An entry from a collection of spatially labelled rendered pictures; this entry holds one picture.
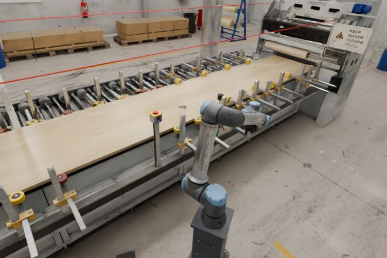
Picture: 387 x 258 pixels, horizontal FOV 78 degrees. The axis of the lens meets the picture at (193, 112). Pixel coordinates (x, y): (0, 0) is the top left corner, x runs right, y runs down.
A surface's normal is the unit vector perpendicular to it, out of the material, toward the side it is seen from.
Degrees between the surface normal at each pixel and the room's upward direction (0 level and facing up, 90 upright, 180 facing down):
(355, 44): 90
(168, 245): 0
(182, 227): 0
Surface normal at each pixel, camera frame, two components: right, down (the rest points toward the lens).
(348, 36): -0.76, 0.30
